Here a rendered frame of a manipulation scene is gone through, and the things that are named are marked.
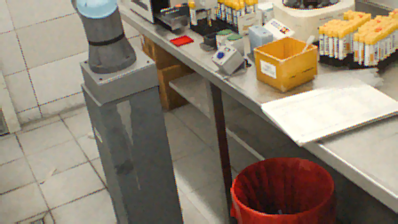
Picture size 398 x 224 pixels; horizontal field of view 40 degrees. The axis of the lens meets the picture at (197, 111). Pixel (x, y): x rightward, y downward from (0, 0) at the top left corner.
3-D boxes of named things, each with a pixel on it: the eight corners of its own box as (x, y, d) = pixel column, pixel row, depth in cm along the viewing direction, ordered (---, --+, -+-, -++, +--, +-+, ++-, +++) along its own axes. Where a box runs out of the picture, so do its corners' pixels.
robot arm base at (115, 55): (92, 78, 168) (83, 49, 162) (87, 59, 180) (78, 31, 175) (140, 65, 170) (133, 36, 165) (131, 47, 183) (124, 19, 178)
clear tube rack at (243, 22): (212, 22, 217) (210, 4, 214) (234, 16, 221) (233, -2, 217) (239, 36, 201) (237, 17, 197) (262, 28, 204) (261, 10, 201)
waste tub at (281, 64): (255, 79, 168) (252, 49, 163) (290, 65, 174) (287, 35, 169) (283, 93, 158) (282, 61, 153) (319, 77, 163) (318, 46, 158)
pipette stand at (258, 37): (246, 56, 184) (243, 28, 179) (266, 51, 186) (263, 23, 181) (258, 67, 176) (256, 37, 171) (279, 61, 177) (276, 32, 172)
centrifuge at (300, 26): (256, 33, 201) (253, 0, 195) (329, 14, 208) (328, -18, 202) (285, 54, 181) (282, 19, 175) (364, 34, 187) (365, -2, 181)
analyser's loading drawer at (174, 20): (152, 17, 227) (149, 4, 224) (166, 12, 229) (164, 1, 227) (172, 29, 210) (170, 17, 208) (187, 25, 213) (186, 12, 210)
